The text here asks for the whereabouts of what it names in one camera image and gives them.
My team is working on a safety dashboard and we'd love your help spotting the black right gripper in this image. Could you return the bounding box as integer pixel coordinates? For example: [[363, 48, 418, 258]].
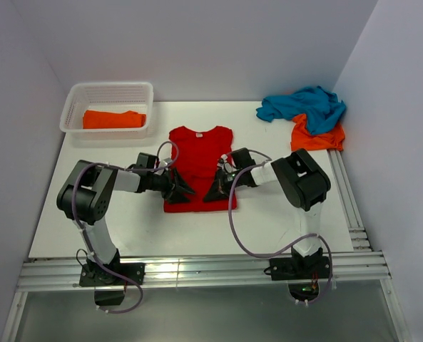
[[204, 167, 245, 202]]

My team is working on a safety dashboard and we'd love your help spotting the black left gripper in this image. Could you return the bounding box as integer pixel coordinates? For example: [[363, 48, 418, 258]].
[[147, 167, 195, 204]]

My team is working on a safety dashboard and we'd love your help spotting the red t shirt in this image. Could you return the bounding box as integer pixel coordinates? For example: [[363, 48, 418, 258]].
[[163, 126, 233, 214]]

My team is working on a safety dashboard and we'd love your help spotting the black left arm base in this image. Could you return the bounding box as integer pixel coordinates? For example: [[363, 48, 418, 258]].
[[78, 263, 145, 306]]

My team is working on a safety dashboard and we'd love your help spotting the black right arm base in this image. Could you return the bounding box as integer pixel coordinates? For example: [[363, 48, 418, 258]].
[[264, 247, 332, 304]]

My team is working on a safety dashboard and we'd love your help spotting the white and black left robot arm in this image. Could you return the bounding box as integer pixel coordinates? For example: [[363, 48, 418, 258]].
[[56, 153, 195, 284]]

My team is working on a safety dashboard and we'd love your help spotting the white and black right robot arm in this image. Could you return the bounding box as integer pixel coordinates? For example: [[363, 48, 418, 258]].
[[203, 147, 331, 278]]

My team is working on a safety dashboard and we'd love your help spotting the white plastic basket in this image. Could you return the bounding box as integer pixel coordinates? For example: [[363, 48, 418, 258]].
[[59, 81, 154, 140]]

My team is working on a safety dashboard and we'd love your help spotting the rolled orange t shirt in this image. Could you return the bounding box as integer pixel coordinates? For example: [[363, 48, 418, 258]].
[[82, 110, 146, 129]]

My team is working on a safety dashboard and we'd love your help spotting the blue t shirt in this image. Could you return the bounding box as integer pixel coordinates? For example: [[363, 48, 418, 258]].
[[256, 86, 347, 135]]

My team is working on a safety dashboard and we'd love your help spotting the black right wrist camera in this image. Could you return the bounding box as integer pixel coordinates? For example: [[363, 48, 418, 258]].
[[218, 147, 255, 173]]

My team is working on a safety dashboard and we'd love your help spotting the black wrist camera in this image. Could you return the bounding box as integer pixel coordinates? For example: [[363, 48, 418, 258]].
[[133, 152, 173, 172], [218, 147, 255, 173]]

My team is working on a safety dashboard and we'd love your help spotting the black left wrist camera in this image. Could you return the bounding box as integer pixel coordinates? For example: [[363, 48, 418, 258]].
[[133, 152, 173, 172]]

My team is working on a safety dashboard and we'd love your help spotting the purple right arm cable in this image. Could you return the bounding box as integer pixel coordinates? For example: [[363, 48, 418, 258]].
[[227, 149, 335, 304]]

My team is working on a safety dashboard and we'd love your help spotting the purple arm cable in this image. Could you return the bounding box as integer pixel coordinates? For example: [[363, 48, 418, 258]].
[[227, 149, 335, 304], [71, 140, 180, 314]]

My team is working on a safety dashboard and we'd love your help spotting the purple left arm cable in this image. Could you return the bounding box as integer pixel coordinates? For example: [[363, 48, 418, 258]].
[[71, 140, 180, 314]]

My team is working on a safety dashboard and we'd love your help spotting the aluminium rail frame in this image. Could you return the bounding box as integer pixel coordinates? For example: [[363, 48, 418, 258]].
[[2, 152, 412, 341]]

